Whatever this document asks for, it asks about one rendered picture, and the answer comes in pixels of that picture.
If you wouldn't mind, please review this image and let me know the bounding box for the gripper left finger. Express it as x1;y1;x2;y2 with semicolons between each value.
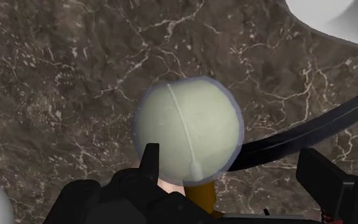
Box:
43;143;171;224

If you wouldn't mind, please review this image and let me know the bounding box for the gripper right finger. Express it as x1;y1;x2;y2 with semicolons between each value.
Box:
296;147;358;224

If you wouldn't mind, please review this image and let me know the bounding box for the black curved band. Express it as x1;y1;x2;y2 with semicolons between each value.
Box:
228;90;358;172

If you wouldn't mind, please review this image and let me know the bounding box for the pale round bulb amber base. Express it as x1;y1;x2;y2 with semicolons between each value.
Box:
132;76;245;218

